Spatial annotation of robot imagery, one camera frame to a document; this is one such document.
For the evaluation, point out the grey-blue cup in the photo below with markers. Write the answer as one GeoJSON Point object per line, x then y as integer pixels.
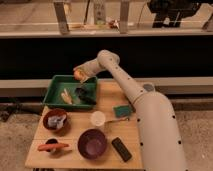
{"type": "Point", "coordinates": [148, 87]}

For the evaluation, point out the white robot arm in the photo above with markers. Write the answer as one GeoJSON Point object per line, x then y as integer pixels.
{"type": "Point", "coordinates": [162, 147]}

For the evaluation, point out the orange carrot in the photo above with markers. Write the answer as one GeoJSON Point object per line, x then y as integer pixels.
{"type": "Point", "coordinates": [47, 147]}

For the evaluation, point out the white cup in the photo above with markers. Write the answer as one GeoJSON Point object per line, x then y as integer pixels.
{"type": "Point", "coordinates": [97, 118]}

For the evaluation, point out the metal spoon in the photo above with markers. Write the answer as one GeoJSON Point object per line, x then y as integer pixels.
{"type": "Point", "coordinates": [118, 120]}

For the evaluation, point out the left metal post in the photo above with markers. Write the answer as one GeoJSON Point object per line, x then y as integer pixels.
{"type": "Point", "coordinates": [61, 16]}

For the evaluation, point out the black remote control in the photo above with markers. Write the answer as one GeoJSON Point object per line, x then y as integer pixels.
{"type": "Point", "coordinates": [121, 149]}

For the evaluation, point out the orange-red apple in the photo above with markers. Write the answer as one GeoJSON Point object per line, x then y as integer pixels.
{"type": "Point", "coordinates": [78, 75]}

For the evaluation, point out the black brush in tray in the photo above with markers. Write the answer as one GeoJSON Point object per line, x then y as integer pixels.
{"type": "Point", "coordinates": [83, 96]}

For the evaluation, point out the metal post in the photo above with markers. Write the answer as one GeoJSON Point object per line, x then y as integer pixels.
{"type": "Point", "coordinates": [61, 16]}
{"type": "Point", "coordinates": [124, 12]}

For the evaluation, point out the green plastic tray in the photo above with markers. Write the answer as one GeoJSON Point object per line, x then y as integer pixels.
{"type": "Point", "coordinates": [59, 83]}

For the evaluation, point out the purple bowl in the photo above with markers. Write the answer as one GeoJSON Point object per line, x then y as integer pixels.
{"type": "Point", "coordinates": [92, 144]}

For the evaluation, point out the crumpled white cloth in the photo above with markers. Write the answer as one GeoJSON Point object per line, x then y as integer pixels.
{"type": "Point", "coordinates": [56, 122]}

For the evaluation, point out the green sponge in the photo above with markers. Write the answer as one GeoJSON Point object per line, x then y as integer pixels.
{"type": "Point", "coordinates": [122, 111]}

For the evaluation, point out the small dark bowl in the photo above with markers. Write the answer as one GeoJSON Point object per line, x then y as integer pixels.
{"type": "Point", "coordinates": [51, 141]}

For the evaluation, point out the dark red bowl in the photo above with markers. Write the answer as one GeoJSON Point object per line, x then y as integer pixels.
{"type": "Point", "coordinates": [54, 112]}

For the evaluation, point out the right metal post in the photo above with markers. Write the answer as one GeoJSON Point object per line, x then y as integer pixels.
{"type": "Point", "coordinates": [124, 12]}

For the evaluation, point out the black machine in background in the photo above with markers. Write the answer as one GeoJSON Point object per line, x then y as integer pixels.
{"type": "Point", "coordinates": [169, 13]}

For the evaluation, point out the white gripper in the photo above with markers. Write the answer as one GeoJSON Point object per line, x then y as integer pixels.
{"type": "Point", "coordinates": [89, 69]}

